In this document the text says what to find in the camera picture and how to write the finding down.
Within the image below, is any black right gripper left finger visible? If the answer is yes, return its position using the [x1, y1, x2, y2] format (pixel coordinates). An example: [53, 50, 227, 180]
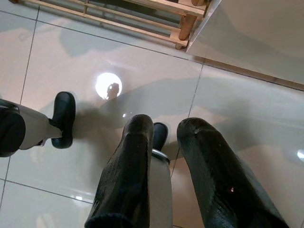
[85, 114, 154, 228]

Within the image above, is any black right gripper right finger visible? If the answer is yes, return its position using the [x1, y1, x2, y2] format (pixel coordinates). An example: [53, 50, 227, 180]
[177, 117, 290, 228]

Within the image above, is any robot right leg silver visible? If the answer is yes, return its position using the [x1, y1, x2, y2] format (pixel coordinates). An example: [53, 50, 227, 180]
[149, 149, 172, 228]

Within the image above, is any robot leg silver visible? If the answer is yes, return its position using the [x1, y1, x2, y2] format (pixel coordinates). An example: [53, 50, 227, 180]
[0, 98, 63, 158]
[149, 149, 172, 228]

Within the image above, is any robot right foot black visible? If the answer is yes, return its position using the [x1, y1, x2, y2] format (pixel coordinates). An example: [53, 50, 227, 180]
[152, 122, 169, 151]

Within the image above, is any robot foot black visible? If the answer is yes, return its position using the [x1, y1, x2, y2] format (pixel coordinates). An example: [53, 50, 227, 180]
[49, 91, 76, 149]
[152, 122, 169, 151]

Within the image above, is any robot left foot black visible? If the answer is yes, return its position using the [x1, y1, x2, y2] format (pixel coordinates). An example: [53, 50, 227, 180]
[49, 91, 76, 149]

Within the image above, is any robot left leg silver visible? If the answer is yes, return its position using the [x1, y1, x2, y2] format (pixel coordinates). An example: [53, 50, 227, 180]
[0, 98, 63, 158]

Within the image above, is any white cabinet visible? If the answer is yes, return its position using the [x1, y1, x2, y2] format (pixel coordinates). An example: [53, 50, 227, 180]
[186, 0, 304, 86]

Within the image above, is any wooden slatted rack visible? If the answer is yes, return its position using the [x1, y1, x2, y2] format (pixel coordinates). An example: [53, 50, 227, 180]
[9, 0, 211, 50]

